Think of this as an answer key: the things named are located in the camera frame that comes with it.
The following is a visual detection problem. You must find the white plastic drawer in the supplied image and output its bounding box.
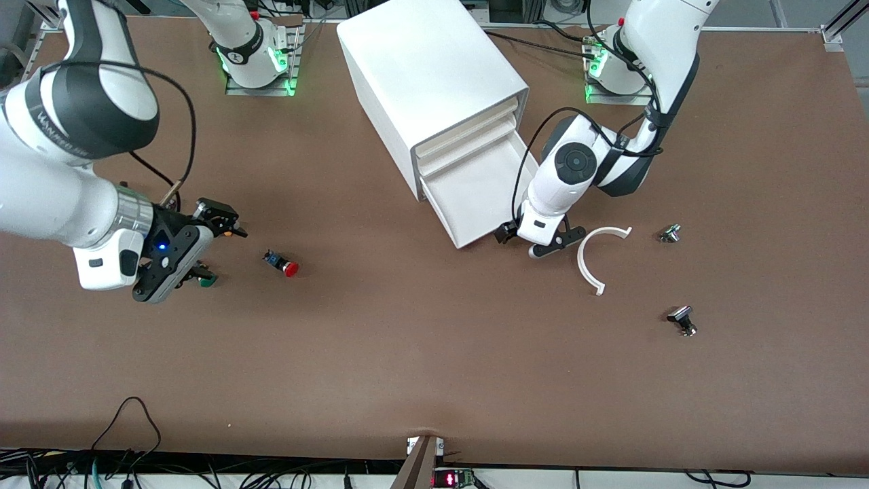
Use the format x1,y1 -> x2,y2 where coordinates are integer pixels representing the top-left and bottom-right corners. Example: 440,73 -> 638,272
421,129 -> 542,249
415,95 -> 521,161
417,113 -> 519,174
418,129 -> 515,183

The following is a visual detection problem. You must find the red push button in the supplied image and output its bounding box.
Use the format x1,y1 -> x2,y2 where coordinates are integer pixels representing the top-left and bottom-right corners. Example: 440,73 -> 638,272
263,250 -> 299,278

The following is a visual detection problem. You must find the white drawer cabinet shell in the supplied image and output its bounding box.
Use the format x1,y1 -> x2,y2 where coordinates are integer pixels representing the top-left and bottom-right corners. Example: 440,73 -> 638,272
336,0 -> 530,202

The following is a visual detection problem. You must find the circuit board red display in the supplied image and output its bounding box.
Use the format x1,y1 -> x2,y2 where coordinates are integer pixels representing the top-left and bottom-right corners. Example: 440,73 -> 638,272
433,467 -> 477,489

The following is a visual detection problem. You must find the white curved plastic bracket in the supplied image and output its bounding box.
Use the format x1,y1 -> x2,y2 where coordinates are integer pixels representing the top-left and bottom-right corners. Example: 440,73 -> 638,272
577,226 -> 633,297

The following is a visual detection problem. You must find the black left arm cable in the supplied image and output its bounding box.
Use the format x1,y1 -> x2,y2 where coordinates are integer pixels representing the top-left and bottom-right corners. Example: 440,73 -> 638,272
511,0 -> 666,235

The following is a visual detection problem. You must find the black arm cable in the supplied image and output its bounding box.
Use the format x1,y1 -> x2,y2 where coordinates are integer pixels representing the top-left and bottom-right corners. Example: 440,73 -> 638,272
37,60 -> 199,204
511,0 -> 666,235

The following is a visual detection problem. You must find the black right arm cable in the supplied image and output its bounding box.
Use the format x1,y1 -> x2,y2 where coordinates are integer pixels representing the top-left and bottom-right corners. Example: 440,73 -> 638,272
37,60 -> 199,204

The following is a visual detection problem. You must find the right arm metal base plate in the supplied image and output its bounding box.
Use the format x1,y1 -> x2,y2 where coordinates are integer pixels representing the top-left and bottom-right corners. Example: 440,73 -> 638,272
225,17 -> 303,97

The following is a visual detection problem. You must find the looped black cable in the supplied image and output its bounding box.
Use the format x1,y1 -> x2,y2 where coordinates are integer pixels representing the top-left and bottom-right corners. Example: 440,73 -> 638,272
92,397 -> 162,471

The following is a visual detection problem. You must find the black selector switch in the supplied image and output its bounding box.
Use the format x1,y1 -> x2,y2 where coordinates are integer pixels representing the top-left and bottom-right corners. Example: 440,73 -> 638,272
666,306 -> 698,338

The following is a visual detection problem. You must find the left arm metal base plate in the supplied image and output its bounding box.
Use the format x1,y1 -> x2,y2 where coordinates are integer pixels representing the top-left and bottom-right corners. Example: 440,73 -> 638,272
585,34 -> 657,106

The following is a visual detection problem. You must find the long black cable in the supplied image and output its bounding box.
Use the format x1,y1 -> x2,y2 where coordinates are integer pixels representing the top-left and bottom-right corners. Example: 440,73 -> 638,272
483,29 -> 598,60

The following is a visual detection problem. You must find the short black cable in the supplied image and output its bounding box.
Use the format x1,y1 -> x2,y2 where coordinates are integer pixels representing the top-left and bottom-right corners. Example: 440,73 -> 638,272
535,19 -> 590,43

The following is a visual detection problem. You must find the grey camera mount beam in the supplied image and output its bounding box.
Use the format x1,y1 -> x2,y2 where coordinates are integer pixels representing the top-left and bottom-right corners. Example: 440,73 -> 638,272
390,435 -> 445,489

